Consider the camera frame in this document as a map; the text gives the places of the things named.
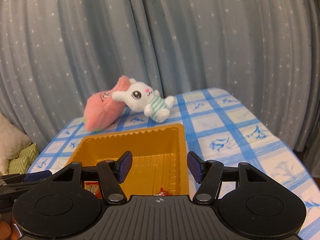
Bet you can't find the small red candy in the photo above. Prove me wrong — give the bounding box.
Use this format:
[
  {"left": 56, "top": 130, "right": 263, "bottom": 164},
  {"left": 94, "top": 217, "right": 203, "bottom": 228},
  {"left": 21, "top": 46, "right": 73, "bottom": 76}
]
[{"left": 153, "top": 187, "right": 176, "bottom": 196}]

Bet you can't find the orange plastic tray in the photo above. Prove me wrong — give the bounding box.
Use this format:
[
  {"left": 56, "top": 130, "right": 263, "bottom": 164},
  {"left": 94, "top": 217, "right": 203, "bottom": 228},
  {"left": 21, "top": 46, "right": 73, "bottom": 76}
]
[{"left": 68, "top": 124, "right": 189, "bottom": 197}]

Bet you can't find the pink plush toy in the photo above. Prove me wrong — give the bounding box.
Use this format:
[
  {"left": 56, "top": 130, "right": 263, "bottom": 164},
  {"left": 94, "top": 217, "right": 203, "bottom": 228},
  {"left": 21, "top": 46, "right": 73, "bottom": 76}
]
[{"left": 83, "top": 75, "right": 130, "bottom": 132}]

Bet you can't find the green chevron cushion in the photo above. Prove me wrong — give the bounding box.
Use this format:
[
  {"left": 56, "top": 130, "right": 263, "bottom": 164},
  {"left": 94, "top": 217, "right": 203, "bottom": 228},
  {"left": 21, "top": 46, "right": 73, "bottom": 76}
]
[{"left": 9, "top": 143, "right": 39, "bottom": 174}]

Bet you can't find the large red snack packet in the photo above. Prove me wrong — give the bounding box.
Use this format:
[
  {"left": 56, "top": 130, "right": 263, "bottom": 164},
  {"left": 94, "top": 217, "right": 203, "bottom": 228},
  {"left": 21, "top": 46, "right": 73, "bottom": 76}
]
[{"left": 84, "top": 181, "right": 101, "bottom": 199}]

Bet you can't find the white bunny plush toy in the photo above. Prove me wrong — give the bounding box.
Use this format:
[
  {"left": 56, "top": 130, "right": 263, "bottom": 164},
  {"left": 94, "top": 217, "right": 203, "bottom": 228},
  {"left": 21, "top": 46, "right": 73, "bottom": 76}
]
[{"left": 111, "top": 79, "right": 175, "bottom": 123}]

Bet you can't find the beige cushion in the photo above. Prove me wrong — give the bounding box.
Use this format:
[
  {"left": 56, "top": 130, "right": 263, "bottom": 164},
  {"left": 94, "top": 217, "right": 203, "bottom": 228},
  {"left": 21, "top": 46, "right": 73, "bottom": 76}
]
[{"left": 0, "top": 114, "right": 31, "bottom": 175}]

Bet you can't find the grey star curtain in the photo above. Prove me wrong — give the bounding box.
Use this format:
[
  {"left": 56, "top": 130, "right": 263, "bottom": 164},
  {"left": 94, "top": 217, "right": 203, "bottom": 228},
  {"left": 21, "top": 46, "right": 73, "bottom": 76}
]
[{"left": 0, "top": 0, "right": 320, "bottom": 153}]

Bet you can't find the person's left hand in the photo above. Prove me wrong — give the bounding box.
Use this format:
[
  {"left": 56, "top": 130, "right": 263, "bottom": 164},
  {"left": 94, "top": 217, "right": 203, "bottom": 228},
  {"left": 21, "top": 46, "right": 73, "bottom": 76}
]
[{"left": 0, "top": 220, "right": 21, "bottom": 240}]

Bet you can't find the blue checked tablecloth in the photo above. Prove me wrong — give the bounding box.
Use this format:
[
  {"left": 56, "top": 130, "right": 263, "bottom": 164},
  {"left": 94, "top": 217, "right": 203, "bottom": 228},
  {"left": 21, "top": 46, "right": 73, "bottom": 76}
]
[{"left": 28, "top": 88, "right": 319, "bottom": 239}]

